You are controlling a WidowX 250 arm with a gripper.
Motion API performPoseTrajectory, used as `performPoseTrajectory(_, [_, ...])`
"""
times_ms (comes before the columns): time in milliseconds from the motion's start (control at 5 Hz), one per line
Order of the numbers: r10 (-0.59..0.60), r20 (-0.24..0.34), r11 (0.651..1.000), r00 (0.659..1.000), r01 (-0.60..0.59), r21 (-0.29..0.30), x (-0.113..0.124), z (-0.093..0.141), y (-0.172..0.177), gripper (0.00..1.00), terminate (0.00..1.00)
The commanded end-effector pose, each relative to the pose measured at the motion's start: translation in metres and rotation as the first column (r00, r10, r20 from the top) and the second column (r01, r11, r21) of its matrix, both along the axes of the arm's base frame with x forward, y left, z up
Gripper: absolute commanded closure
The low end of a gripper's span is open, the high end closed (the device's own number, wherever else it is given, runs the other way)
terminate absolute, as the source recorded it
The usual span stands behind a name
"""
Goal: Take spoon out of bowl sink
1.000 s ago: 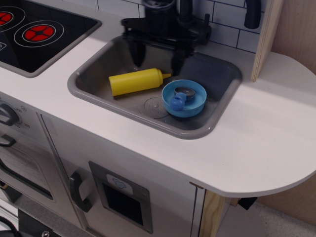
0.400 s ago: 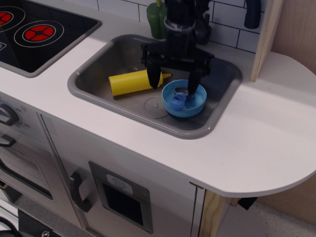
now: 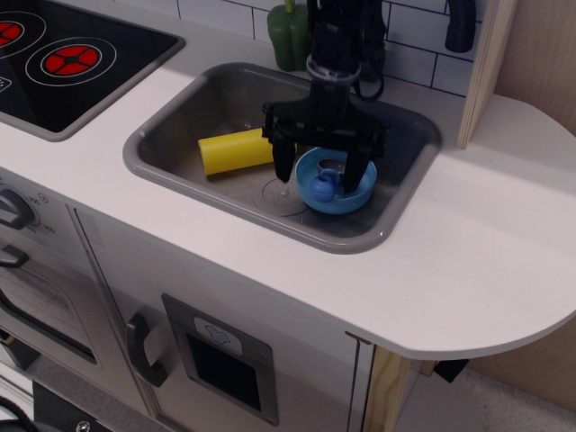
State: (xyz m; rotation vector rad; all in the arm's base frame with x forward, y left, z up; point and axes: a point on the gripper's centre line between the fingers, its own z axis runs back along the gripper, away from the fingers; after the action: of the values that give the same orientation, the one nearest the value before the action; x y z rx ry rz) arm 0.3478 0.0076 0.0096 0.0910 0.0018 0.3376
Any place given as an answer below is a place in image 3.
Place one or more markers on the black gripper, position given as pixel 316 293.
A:
pixel 327 118

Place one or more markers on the blue plastic bowl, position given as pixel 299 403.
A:
pixel 343 203

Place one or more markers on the blue handled grey spoon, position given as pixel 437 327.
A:
pixel 323 187

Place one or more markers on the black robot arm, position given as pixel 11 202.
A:
pixel 345 37

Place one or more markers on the grey plastic sink basin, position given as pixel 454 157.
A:
pixel 229 98

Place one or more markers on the yellow squeeze bottle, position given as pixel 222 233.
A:
pixel 234 151

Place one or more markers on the green toy bell pepper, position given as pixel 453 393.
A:
pixel 288 30

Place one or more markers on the black toy faucet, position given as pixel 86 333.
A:
pixel 459 37

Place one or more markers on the light wood side panel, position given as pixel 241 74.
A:
pixel 497 21

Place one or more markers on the grey ice dispenser panel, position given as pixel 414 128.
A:
pixel 221 358

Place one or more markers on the black toy stovetop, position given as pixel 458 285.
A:
pixel 62 66

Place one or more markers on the grey oven knob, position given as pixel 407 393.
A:
pixel 15 212

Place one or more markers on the dark grey cabinet door handle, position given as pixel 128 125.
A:
pixel 137 330

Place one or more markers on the grey oven door handle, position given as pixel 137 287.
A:
pixel 12 257

